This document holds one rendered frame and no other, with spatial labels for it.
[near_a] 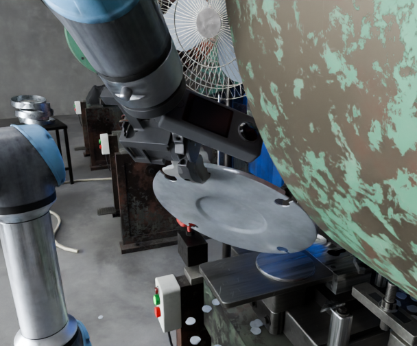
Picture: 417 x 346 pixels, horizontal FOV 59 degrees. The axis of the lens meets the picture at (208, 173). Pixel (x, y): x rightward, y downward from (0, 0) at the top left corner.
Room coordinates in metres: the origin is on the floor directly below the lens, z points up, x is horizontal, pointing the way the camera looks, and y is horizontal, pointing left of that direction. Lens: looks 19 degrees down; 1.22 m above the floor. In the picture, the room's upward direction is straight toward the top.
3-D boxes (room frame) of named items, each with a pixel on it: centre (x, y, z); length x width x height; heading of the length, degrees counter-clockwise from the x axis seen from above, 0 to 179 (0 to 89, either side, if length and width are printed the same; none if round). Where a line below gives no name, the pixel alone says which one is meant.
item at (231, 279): (0.66, -0.12, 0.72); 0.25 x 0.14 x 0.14; 111
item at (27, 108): (3.27, 1.53, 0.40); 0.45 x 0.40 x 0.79; 33
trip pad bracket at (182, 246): (0.93, 0.05, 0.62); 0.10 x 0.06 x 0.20; 21
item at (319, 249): (0.72, -0.28, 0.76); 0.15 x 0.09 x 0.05; 21
